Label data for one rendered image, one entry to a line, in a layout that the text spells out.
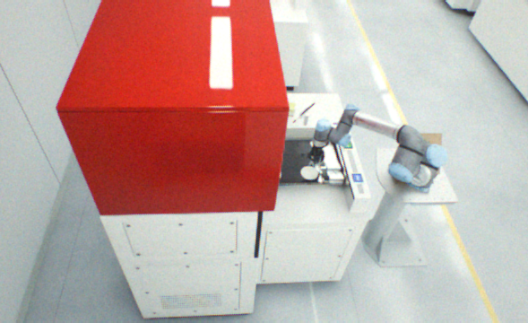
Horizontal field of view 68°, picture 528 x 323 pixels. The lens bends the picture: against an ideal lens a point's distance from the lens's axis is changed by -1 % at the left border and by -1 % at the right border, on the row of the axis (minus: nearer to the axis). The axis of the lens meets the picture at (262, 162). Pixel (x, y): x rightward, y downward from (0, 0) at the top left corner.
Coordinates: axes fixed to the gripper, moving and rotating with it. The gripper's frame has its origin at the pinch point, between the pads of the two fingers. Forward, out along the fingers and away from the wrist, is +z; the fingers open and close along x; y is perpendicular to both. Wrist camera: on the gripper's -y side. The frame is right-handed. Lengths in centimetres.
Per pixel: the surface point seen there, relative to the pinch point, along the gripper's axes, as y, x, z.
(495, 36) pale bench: -375, 66, 62
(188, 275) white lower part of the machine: 88, -26, 26
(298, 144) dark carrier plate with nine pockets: -9.9, -16.3, 1.4
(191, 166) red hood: 83, -20, -62
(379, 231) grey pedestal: -28, 50, 65
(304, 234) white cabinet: 33.3, 14.1, 20.7
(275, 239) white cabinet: 43.0, 1.2, 24.6
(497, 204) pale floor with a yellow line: -134, 126, 91
